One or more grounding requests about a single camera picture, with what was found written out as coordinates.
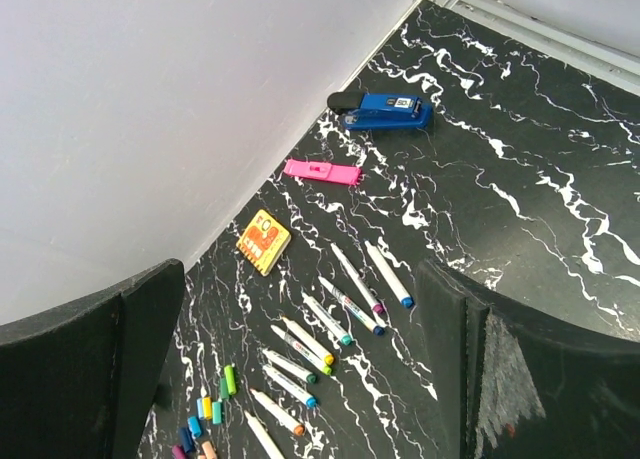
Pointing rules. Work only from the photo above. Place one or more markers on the blue stapler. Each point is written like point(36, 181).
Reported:
point(361, 111)

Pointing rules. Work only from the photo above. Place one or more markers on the dark green pen cap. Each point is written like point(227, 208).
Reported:
point(223, 389)

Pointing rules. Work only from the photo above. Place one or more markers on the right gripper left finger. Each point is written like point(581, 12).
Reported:
point(78, 380)

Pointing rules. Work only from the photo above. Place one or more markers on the dark blue pen cap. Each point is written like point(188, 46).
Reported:
point(186, 440)

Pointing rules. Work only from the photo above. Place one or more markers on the teal pen cap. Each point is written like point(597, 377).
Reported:
point(217, 413)

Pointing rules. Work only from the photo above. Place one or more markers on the aluminium frame rail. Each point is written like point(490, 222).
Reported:
point(617, 68)

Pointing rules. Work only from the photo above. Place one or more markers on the dark green cap marker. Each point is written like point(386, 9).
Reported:
point(289, 366)

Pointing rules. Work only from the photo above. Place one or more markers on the yellow pen cap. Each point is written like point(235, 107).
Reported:
point(207, 408)

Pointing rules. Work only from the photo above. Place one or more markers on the tan pen cap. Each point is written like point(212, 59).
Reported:
point(209, 450)

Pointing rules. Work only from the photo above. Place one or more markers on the teal cap marker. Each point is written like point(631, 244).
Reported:
point(331, 324)

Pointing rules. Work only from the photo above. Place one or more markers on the yellow cap marker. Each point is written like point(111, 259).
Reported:
point(315, 346)

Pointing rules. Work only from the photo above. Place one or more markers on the dark blue cap marker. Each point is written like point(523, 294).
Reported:
point(401, 293)

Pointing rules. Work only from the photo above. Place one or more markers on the tan cap marker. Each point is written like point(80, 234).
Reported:
point(285, 419)

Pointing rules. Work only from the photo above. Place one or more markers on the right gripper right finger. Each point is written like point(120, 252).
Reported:
point(514, 382)

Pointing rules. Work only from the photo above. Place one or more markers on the purple cap marker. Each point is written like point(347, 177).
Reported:
point(354, 275)

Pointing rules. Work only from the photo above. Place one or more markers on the pale blue pen cap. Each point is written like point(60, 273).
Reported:
point(200, 408)

